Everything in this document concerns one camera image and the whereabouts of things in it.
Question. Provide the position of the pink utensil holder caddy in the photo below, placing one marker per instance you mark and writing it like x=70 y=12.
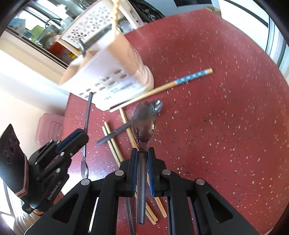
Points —
x=111 y=69

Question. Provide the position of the pink plastic stool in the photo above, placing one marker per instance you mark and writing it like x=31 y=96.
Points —
x=50 y=127

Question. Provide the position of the red plastic basket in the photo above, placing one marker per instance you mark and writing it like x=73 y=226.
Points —
x=58 y=50

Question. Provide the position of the kitchen faucet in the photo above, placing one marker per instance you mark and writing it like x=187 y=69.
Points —
x=58 y=20

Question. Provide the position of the small metal spoon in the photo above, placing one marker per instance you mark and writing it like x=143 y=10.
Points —
x=158 y=105

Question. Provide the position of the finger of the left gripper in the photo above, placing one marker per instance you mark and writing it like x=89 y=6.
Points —
x=75 y=145
x=68 y=139

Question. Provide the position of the plain wooden chopstick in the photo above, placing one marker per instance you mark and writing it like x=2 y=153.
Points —
x=150 y=214
x=108 y=142
x=113 y=144

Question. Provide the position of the dark handled metal spoon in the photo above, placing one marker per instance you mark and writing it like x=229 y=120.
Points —
x=84 y=166

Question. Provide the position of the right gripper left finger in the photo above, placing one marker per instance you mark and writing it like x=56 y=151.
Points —
x=131 y=174

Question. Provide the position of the white flower pattern basket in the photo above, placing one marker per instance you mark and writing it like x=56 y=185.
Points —
x=94 y=19

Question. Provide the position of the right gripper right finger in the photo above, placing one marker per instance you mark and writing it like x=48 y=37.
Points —
x=155 y=167

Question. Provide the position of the translucent brown plastic spoon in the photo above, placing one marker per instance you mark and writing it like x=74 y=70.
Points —
x=143 y=126

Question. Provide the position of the blue patterned wooden chopstick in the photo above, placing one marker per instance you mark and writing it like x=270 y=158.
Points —
x=167 y=86

